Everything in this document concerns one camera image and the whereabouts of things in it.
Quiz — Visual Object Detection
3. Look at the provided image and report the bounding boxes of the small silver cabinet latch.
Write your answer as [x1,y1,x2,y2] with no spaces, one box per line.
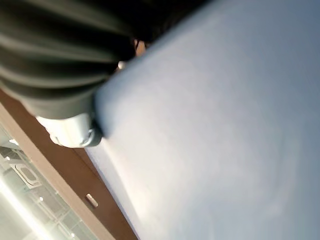
[85,193,99,208]

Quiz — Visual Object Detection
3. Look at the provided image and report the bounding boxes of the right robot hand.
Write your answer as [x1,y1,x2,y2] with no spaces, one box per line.
[0,0,211,149]

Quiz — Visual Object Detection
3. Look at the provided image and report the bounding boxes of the brown wooden cabinet frame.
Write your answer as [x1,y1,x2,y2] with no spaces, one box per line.
[0,87,140,240]

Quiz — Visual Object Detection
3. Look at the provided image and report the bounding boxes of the blue folder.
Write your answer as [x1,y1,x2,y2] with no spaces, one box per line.
[84,0,320,240]

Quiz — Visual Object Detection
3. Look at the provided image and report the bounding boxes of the square ceiling air vent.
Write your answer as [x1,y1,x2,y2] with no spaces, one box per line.
[14,162,41,188]

